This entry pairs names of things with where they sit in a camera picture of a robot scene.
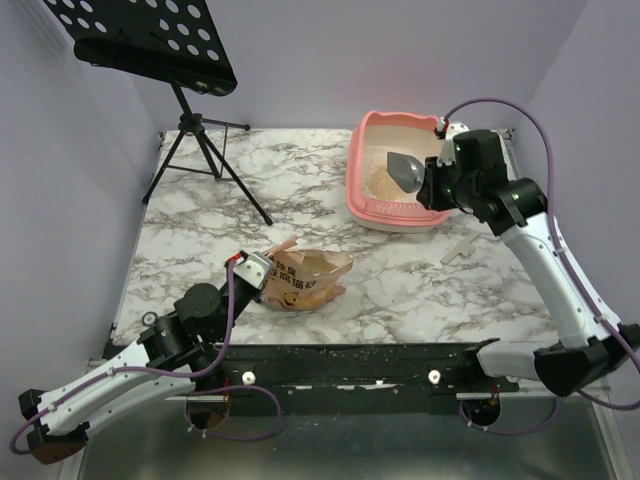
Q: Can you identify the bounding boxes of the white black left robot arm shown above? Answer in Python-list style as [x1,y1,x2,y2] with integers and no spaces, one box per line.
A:
[10,272,264,465]

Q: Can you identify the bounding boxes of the small white plastic bracket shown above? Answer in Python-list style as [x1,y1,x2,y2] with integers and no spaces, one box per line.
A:
[440,232,479,265]

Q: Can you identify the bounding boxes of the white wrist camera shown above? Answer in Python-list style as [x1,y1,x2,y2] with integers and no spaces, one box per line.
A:
[434,117,470,167]
[229,251,275,293]

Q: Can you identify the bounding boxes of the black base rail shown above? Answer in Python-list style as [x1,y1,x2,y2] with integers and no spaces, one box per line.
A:
[203,343,519,416]

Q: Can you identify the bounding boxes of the beige cat litter bag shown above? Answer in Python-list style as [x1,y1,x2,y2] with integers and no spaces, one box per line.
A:
[261,238,353,311]

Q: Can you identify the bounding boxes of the small round black disc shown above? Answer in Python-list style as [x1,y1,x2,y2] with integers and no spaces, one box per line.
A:
[141,311,158,327]

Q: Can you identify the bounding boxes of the black perforated music stand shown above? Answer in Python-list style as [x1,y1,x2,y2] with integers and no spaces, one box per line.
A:
[47,0,273,225]

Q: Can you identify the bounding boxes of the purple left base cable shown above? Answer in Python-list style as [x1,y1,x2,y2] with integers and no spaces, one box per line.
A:
[187,383,284,441]

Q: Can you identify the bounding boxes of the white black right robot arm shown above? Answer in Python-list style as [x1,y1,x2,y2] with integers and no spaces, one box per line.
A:
[417,130,639,397]

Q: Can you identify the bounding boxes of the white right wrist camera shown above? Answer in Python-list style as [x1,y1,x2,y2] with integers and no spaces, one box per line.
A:
[434,117,470,167]

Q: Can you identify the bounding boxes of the pink plastic litter box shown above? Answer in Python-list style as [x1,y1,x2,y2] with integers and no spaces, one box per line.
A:
[346,111,450,233]

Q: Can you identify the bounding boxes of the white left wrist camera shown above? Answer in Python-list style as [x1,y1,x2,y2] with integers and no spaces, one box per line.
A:
[229,251,275,293]

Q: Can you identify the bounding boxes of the tan cat litter pile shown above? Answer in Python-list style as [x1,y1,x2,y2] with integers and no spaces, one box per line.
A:
[365,165,405,201]

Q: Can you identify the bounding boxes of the silver metal scoop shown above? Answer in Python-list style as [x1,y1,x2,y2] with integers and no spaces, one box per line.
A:
[386,152,425,194]

